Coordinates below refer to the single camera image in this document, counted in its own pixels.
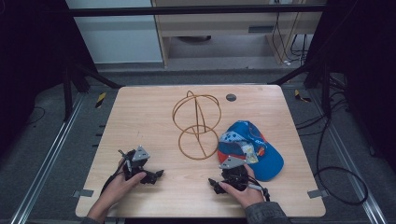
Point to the white cabinet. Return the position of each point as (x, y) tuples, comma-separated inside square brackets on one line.
[(118, 40)]

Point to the aluminium floor rail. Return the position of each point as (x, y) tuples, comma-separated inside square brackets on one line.
[(345, 161), (46, 161)]

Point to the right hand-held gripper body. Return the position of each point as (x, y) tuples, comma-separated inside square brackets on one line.
[(234, 174)]

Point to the person's right hand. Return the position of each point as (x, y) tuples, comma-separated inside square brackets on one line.
[(246, 193)]

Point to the grey round table grommet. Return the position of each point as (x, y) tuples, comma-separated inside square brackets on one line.
[(231, 97)]

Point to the blue baseball cap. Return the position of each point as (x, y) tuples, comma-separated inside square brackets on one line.
[(261, 149)]

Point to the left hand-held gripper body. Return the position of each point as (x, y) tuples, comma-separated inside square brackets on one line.
[(136, 164)]

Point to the black horizontal frame bar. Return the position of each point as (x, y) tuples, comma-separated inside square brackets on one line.
[(186, 10)]

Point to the grey table edge bracket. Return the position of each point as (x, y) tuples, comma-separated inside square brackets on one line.
[(317, 193), (83, 193)]

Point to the person's left hand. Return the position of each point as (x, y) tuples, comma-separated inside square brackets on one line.
[(120, 188)]

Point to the black metal stand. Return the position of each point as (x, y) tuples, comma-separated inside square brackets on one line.
[(77, 81), (314, 77)]

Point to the beige wooden desk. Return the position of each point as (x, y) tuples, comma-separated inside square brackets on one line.
[(218, 26)]

